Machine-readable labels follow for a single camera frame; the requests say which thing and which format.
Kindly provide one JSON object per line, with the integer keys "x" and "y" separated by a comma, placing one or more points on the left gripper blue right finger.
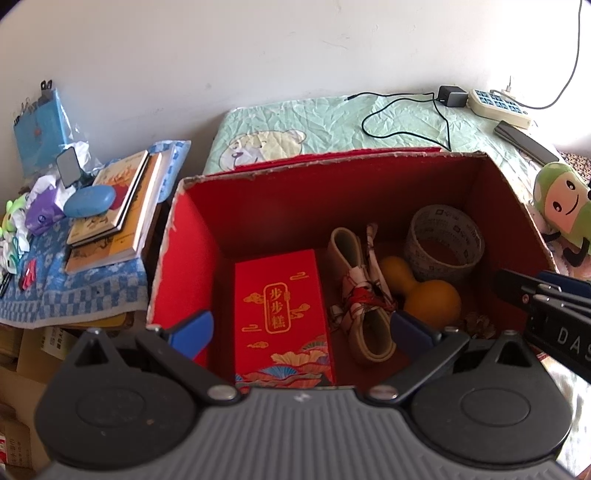
{"x": 413, "y": 336}

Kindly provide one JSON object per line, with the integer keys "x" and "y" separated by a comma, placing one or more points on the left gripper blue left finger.
{"x": 191, "y": 335}

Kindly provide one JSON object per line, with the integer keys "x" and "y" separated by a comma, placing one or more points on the orange calabash gourd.
{"x": 436, "y": 303}

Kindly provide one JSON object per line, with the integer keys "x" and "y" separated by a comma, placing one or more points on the beige belt with scarf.
{"x": 366, "y": 301}

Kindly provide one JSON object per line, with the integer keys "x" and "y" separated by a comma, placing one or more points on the small red gift box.
{"x": 281, "y": 327}

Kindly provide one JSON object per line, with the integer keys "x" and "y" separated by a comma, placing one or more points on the printed packing tape roll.
{"x": 443, "y": 243}

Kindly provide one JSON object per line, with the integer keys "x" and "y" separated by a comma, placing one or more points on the large red cardboard box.
{"x": 281, "y": 207}

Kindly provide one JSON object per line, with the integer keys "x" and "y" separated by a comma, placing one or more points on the green bean plush toy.
{"x": 563, "y": 199}

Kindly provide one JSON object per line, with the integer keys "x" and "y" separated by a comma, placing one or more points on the stack of books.
{"x": 119, "y": 233}

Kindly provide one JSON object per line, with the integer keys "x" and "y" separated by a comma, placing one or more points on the blue checkered cloth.
{"x": 43, "y": 294}

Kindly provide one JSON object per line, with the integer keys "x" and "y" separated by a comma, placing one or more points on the brown cardboard boxes pile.
{"x": 29, "y": 360}

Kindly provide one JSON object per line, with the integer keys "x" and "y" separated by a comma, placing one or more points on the blue glasses case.
{"x": 89, "y": 201}

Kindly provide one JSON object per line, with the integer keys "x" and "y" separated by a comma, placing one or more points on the purple toy figure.
{"x": 43, "y": 213}

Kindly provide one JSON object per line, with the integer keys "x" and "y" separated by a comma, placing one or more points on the green white small toys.
{"x": 14, "y": 235}

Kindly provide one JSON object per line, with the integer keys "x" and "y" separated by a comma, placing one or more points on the small square mirror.
{"x": 68, "y": 167}

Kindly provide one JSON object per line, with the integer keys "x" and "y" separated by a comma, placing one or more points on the white power strip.
{"x": 496, "y": 107}

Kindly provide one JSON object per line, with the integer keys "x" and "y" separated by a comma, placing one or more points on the black charger adapter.
{"x": 452, "y": 96}

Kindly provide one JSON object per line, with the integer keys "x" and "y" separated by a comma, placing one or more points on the blue plastic document bag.
{"x": 43, "y": 131}

